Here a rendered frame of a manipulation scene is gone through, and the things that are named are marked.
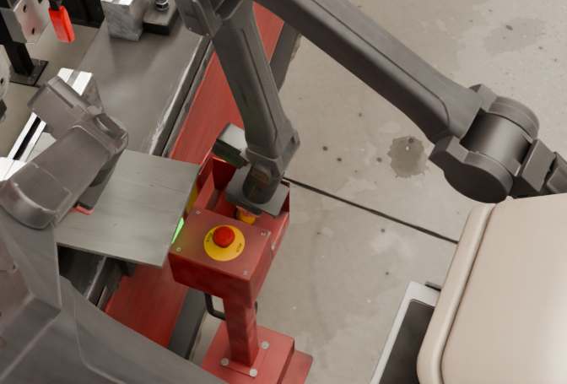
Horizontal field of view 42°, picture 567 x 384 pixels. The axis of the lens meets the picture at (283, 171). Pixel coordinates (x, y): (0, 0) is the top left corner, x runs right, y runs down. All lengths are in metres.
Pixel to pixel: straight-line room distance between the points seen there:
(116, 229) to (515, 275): 0.62
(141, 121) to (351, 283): 0.99
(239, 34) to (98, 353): 0.54
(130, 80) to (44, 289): 1.00
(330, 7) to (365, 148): 1.62
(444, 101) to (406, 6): 2.05
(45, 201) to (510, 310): 0.38
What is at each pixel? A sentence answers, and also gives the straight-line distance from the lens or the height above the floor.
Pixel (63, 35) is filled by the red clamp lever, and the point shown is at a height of 1.17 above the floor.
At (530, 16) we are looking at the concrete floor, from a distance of 2.95.
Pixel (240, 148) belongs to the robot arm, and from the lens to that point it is 1.21.
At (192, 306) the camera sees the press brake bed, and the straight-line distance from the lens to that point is 2.08.
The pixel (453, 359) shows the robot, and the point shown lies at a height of 1.33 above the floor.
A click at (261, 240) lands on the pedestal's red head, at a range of 1.32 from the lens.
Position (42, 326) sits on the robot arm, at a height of 1.52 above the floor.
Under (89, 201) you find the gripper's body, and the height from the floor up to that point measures 1.08.
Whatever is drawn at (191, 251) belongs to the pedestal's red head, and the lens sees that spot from 1.32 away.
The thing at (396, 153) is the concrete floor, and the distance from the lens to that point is 2.42.
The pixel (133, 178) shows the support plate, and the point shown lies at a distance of 1.15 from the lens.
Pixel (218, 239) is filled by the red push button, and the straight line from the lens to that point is 1.29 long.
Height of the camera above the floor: 1.93
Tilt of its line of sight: 55 degrees down
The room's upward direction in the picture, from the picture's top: straight up
